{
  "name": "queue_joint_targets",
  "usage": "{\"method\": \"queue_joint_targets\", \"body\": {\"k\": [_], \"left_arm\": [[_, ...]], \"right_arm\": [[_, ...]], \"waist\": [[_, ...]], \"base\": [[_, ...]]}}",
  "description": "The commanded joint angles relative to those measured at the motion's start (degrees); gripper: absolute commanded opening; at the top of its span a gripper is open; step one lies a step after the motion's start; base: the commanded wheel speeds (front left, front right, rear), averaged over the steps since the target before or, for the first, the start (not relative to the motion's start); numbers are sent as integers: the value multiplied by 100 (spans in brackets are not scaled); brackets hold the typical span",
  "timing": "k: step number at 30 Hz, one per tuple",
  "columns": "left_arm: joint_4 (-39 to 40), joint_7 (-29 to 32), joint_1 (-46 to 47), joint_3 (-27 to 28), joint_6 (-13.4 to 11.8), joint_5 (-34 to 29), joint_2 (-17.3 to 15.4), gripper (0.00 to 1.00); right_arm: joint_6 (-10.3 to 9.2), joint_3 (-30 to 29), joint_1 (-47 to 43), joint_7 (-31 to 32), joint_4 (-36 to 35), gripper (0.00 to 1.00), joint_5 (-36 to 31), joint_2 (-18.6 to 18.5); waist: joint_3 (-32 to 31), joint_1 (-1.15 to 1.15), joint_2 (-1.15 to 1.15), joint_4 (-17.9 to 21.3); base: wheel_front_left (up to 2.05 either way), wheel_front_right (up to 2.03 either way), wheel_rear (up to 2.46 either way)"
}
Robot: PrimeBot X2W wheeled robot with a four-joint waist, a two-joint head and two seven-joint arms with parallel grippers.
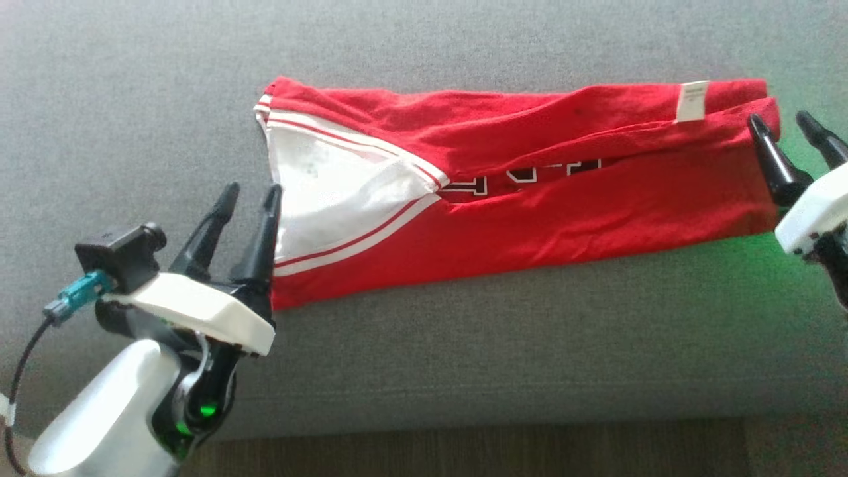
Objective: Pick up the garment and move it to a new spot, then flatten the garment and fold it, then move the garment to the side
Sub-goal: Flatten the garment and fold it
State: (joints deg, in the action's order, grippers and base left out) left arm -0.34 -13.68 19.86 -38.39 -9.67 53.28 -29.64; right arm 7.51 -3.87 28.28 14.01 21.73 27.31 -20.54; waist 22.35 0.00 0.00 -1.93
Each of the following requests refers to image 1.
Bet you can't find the teal cable connector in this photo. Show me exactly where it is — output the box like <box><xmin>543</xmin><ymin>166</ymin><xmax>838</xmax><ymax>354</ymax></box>
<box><xmin>43</xmin><ymin>270</ymin><xmax>115</xmax><ymax>325</ymax></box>

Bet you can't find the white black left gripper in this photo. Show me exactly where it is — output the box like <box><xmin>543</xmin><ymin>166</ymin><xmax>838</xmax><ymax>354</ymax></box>
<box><xmin>99</xmin><ymin>182</ymin><xmax>284</xmax><ymax>358</ymax></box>

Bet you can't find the black left camera cable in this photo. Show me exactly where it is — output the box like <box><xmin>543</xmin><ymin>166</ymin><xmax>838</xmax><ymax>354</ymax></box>
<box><xmin>3</xmin><ymin>317</ymin><xmax>55</xmax><ymax>475</ymax></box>

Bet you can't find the grey fabric sofa seat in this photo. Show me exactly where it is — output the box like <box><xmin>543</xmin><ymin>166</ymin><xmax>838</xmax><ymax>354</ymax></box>
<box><xmin>0</xmin><ymin>0</ymin><xmax>848</xmax><ymax>441</ymax></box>

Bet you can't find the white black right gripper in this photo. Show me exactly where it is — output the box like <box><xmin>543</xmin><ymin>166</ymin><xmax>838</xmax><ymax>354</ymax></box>
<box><xmin>747</xmin><ymin>111</ymin><xmax>848</xmax><ymax>312</ymax></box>

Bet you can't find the red shirt with white sleeves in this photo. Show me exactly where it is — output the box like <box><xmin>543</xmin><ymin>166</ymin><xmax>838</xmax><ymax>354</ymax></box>
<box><xmin>254</xmin><ymin>76</ymin><xmax>782</xmax><ymax>312</ymax></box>

